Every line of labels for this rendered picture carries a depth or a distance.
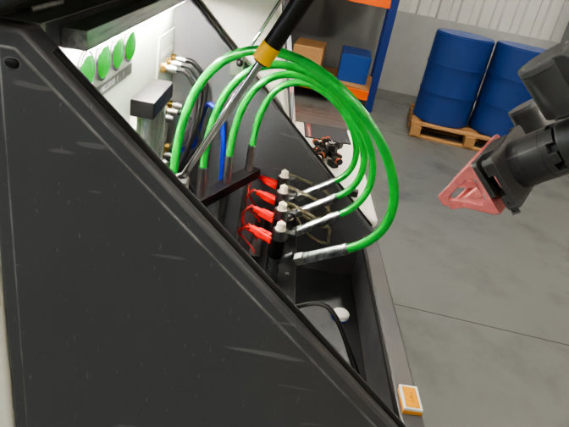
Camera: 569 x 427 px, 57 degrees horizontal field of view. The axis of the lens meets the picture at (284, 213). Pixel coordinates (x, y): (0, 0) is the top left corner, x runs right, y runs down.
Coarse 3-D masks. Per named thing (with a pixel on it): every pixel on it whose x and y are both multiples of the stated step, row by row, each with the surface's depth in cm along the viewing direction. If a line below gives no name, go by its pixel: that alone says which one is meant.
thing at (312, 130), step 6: (306, 126) 189; (312, 126) 190; (318, 126) 191; (324, 126) 193; (330, 126) 194; (306, 132) 183; (312, 132) 184; (318, 132) 185; (324, 132) 187; (330, 132) 188; (336, 132) 189; (342, 132) 190; (312, 138) 180; (318, 138) 180; (330, 138) 182; (336, 138) 183; (342, 138) 184; (348, 138) 185; (348, 144) 180
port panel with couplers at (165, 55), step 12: (168, 36) 105; (168, 48) 106; (168, 60) 106; (180, 60) 110; (156, 72) 101; (168, 72) 102; (168, 108) 111; (180, 108) 115; (168, 120) 107; (168, 144) 119; (168, 156) 115
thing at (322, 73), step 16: (240, 48) 77; (256, 48) 76; (224, 64) 79; (304, 64) 73; (336, 80) 73; (192, 96) 83; (352, 96) 72; (368, 128) 73; (176, 144) 88; (384, 144) 73; (176, 160) 89; (384, 160) 74; (384, 224) 77; (368, 240) 79
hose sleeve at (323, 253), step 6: (336, 246) 82; (342, 246) 82; (306, 252) 85; (312, 252) 84; (318, 252) 84; (324, 252) 83; (330, 252) 82; (336, 252) 82; (342, 252) 82; (348, 252) 82; (306, 258) 85; (312, 258) 84; (318, 258) 84; (324, 258) 84
